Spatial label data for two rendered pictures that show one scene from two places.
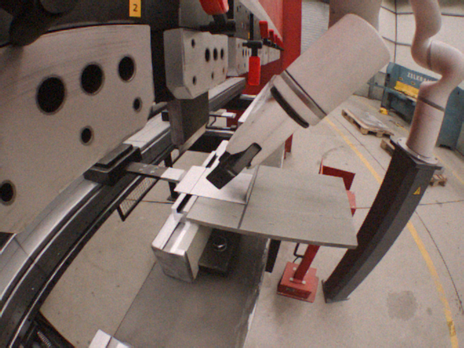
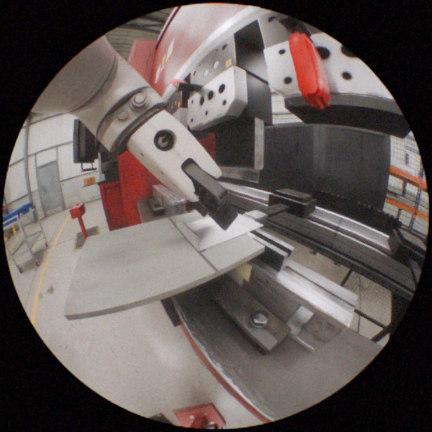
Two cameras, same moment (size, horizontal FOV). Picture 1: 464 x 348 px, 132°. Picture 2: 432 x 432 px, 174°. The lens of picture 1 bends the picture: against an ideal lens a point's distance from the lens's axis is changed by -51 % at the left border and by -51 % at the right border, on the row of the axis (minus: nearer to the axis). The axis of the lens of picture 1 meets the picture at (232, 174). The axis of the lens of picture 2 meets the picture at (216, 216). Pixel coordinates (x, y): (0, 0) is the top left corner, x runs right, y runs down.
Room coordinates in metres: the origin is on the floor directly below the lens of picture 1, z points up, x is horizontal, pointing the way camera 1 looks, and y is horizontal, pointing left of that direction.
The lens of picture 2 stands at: (0.44, -0.14, 1.11)
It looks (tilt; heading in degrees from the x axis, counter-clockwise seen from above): 22 degrees down; 131
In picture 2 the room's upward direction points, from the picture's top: straight up
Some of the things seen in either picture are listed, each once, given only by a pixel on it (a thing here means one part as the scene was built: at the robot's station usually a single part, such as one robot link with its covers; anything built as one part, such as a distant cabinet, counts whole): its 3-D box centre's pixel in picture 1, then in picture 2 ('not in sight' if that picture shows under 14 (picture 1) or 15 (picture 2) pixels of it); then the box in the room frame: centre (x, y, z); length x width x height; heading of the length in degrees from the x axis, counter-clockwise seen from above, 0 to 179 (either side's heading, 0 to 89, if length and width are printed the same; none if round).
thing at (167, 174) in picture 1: (132, 164); (281, 204); (0.36, 0.22, 1.01); 0.26 x 0.12 x 0.05; 75
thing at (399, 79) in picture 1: (420, 99); not in sight; (4.52, -5.62, 0.87); 3.02 x 1.35 x 1.75; 176
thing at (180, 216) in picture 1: (202, 181); (240, 233); (0.33, 0.06, 0.99); 0.20 x 0.03 x 0.03; 165
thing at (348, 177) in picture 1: (334, 194); not in sight; (0.57, -0.40, 0.75); 0.20 x 0.16 x 0.18; 156
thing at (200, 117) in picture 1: (191, 115); (235, 151); (0.31, 0.06, 1.13); 0.10 x 0.02 x 0.10; 165
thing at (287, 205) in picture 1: (278, 197); (154, 247); (0.27, -0.08, 1.00); 0.26 x 0.18 x 0.01; 75
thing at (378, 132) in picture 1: (366, 122); not in sight; (3.70, -2.88, 0.07); 1.20 x 0.80 x 0.14; 174
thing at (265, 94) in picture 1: (268, 92); not in sight; (1.53, -0.27, 0.92); 1.67 x 0.06 x 0.10; 165
